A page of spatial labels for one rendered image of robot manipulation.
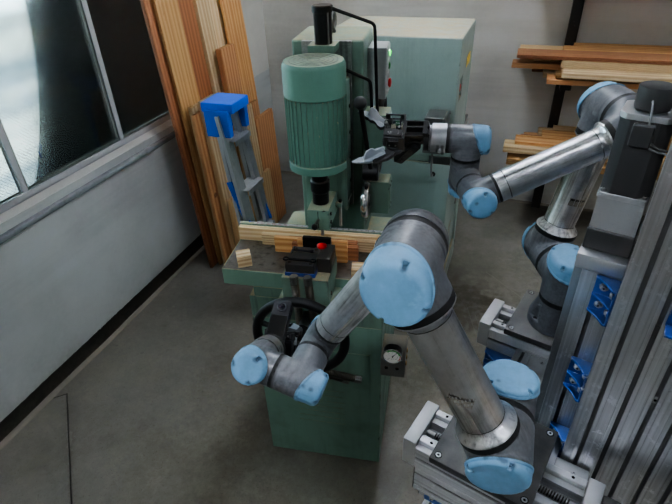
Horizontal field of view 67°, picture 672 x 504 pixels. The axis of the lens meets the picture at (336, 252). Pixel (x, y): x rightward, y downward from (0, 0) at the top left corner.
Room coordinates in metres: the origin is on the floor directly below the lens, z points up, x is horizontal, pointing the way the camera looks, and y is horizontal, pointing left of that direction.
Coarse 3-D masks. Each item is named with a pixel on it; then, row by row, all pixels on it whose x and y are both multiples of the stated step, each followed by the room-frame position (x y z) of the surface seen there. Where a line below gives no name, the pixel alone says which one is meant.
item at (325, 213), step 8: (336, 192) 1.49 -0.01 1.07; (312, 200) 1.44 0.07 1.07; (336, 200) 1.48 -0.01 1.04; (312, 208) 1.39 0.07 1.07; (320, 208) 1.38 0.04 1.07; (328, 208) 1.38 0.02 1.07; (336, 208) 1.48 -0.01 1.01; (312, 216) 1.37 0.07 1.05; (320, 216) 1.37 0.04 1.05; (328, 216) 1.37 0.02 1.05; (312, 224) 1.38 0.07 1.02; (320, 224) 1.37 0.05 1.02; (328, 224) 1.37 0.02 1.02
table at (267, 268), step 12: (240, 240) 1.48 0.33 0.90; (252, 240) 1.48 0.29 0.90; (252, 252) 1.41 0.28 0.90; (264, 252) 1.40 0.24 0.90; (276, 252) 1.40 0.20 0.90; (288, 252) 1.40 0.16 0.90; (360, 252) 1.38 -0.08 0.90; (228, 264) 1.34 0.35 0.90; (252, 264) 1.34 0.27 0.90; (264, 264) 1.33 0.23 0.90; (276, 264) 1.33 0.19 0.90; (348, 264) 1.32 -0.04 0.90; (228, 276) 1.32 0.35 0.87; (240, 276) 1.31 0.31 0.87; (252, 276) 1.30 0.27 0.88; (264, 276) 1.29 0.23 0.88; (276, 276) 1.28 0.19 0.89; (348, 276) 1.25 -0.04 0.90; (336, 288) 1.23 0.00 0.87
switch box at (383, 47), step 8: (368, 48) 1.66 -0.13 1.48; (384, 48) 1.65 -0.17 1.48; (368, 56) 1.66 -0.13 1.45; (384, 56) 1.65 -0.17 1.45; (368, 64) 1.66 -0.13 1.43; (384, 64) 1.65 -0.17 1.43; (368, 72) 1.66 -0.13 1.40; (384, 72) 1.65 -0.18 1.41; (384, 80) 1.65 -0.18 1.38; (368, 88) 1.66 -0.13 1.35; (384, 88) 1.65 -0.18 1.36; (368, 96) 1.66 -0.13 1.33; (384, 96) 1.65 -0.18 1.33
